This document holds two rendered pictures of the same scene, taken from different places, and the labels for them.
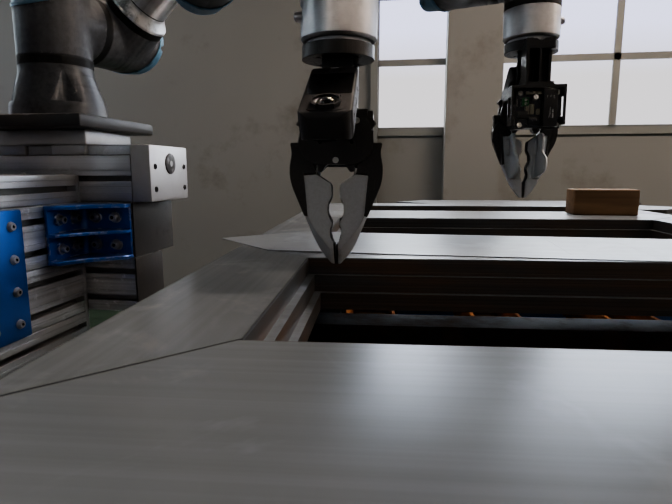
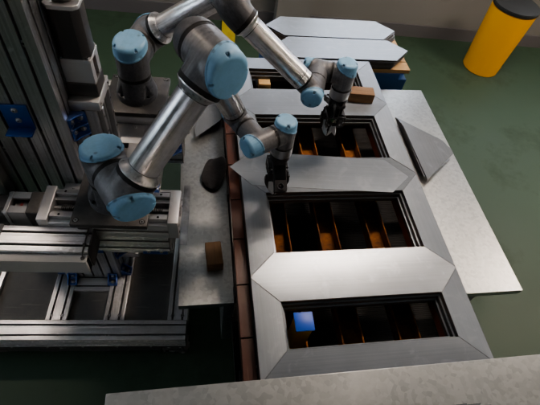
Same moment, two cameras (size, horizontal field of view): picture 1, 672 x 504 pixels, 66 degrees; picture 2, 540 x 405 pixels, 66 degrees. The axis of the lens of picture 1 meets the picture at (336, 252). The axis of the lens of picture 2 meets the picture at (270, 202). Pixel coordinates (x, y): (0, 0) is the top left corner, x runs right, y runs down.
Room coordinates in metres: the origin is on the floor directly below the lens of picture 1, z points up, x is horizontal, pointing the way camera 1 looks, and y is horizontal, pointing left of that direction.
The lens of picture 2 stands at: (-0.42, 0.35, 2.11)
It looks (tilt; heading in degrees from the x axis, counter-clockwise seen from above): 52 degrees down; 340
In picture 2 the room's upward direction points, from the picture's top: 11 degrees clockwise
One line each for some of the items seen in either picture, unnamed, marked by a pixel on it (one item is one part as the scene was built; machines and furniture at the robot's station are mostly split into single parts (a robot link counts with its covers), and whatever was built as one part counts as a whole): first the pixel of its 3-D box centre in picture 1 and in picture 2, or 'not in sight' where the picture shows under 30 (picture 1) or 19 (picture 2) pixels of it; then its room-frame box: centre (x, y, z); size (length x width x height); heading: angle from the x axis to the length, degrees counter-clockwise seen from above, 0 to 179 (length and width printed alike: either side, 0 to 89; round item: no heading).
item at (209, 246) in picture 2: not in sight; (214, 255); (0.37, 0.24, 0.71); 0.10 x 0.06 x 0.05; 0
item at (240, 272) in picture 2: not in sight; (234, 186); (0.63, 0.13, 0.80); 1.62 x 0.04 x 0.06; 175
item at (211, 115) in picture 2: not in sight; (207, 112); (1.18, 0.18, 0.70); 0.39 x 0.12 x 0.04; 175
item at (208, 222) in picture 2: not in sight; (202, 170); (0.83, 0.24, 0.67); 1.30 x 0.20 x 0.03; 175
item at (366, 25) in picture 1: (335, 25); (280, 149); (0.54, 0.00, 1.09); 0.08 x 0.08 x 0.05
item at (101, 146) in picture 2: not in sight; (104, 161); (0.43, 0.55, 1.20); 0.13 x 0.12 x 0.14; 24
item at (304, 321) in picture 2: not in sight; (303, 322); (0.00, 0.01, 0.88); 0.06 x 0.06 x 0.02; 85
